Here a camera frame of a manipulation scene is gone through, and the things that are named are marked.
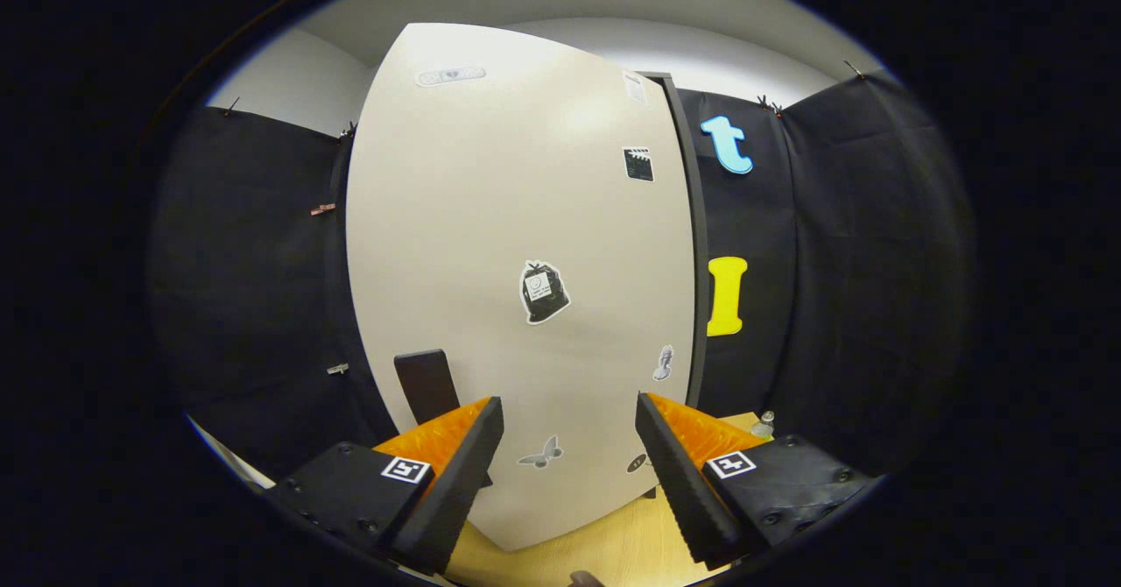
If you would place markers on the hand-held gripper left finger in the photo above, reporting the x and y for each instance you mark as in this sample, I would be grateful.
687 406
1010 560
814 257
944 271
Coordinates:
460 491

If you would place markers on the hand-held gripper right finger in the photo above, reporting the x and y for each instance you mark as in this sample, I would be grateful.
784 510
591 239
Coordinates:
683 491

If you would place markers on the grey shoe cabinet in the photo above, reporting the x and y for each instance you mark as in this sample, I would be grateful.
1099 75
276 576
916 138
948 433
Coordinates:
698 219

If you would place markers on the beige shoe cabinet door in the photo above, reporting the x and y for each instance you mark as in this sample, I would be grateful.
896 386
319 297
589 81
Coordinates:
490 219

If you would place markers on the green drink bottle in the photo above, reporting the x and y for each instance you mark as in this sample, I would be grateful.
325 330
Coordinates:
764 425

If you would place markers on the small white clip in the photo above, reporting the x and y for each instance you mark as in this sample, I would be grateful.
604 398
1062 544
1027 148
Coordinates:
337 368

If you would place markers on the black backdrop cloth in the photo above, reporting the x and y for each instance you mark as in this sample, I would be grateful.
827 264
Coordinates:
245 263

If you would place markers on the small red clip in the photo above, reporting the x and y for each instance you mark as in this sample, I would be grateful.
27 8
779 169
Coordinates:
322 209

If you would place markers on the small black clip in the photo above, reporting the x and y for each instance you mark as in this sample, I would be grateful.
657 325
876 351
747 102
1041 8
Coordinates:
854 70
348 130
769 105
230 107

